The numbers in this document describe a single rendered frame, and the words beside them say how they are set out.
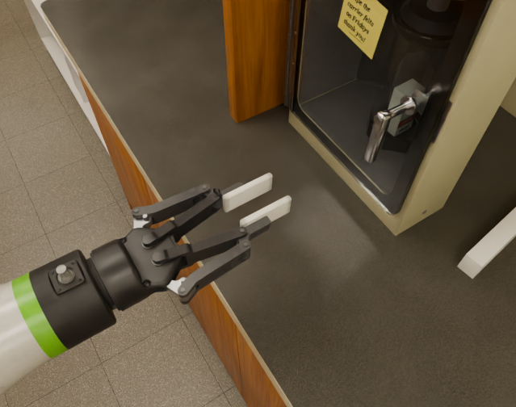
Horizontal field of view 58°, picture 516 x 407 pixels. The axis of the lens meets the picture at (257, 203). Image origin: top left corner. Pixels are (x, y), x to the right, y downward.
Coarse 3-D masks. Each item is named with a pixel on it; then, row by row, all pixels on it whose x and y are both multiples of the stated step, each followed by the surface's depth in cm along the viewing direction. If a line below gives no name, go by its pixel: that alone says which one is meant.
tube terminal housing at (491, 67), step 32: (512, 0) 45; (480, 32) 48; (512, 32) 50; (480, 64) 51; (512, 64) 56; (480, 96) 57; (448, 128) 59; (480, 128) 65; (448, 160) 67; (416, 192) 69; (448, 192) 78
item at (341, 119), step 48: (336, 0) 63; (384, 0) 56; (432, 0) 50; (480, 0) 45; (336, 48) 68; (384, 48) 59; (432, 48) 53; (336, 96) 74; (384, 96) 63; (432, 96) 56; (336, 144) 80; (384, 144) 68; (384, 192) 74
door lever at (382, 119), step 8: (408, 96) 59; (400, 104) 59; (408, 104) 59; (384, 112) 58; (392, 112) 59; (400, 112) 59; (408, 112) 60; (376, 120) 58; (384, 120) 58; (376, 128) 60; (384, 128) 59; (376, 136) 61; (384, 136) 61; (368, 144) 63; (376, 144) 62; (368, 152) 64; (376, 152) 63; (368, 160) 64
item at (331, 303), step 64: (64, 0) 120; (128, 0) 120; (192, 0) 120; (128, 64) 105; (192, 64) 105; (128, 128) 94; (192, 128) 94; (256, 128) 94; (512, 128) 94; (320, 192) 84; (512, 192) 84; (256, 256) 77; (320, 256) 77; (384, 256) 77; (448, 256) 77; (512, 256) 77; (256, 320) 70; (320, 320) 70; (384, 320) 70; (448, 320) 70; (512, 320) 70; (320, 384) 65; (384, 384) 65; (448, 384) 65; (512, 384) 65
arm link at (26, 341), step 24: (0, 288) 47; (24, 288) 46; (0, 312) 45; (24, 312) 45; (0, 336) 44; (24, 336) 45; (48, 336) 46; (0, 360) 44; (24, 360) 45; (48, 360) 48; (0, 384) 45
